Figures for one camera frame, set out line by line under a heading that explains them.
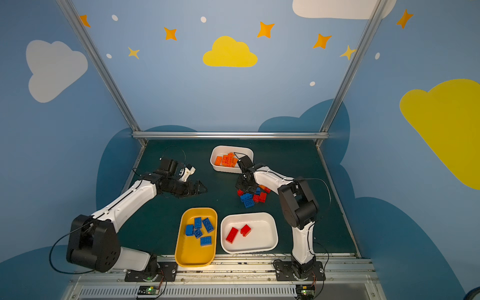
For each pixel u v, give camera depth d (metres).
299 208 0.52
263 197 0.93
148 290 0.71
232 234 0.83
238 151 1.09
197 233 0.83
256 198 0.95
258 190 0.96
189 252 0.79
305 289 0.72
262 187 0.98
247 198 0.95
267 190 0.98
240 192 0.93
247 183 0.82
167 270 0.75
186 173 0.78
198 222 0.86
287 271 0.75
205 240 0.80
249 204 0.93
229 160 1.08
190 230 0.84
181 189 0.74
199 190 0.75
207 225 0.86
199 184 0.76
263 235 0.85
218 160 1.11
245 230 0.84
